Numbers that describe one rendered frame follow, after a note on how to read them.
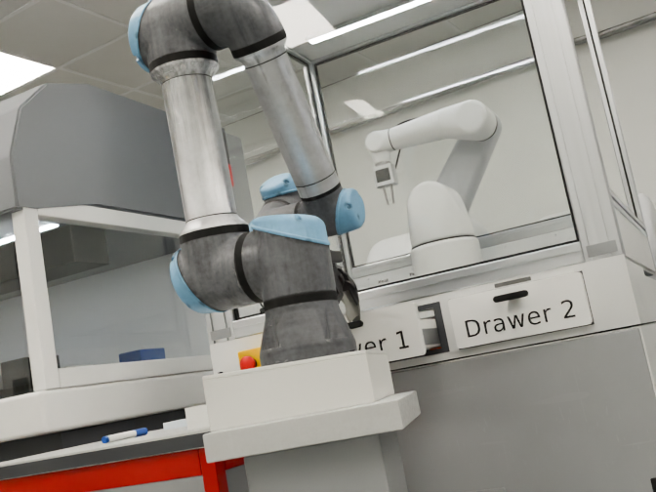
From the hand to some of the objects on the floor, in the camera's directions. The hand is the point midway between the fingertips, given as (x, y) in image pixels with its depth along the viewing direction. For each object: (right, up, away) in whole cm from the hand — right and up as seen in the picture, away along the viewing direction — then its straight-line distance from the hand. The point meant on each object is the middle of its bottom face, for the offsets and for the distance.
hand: (348, 321), depth 176 cm
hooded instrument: (-114, -132, +103) cm, 202 cm away
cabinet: (+49, -92, +43) cm, 113 cm away
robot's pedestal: (+8, -83, -60) cm, 103 cm away
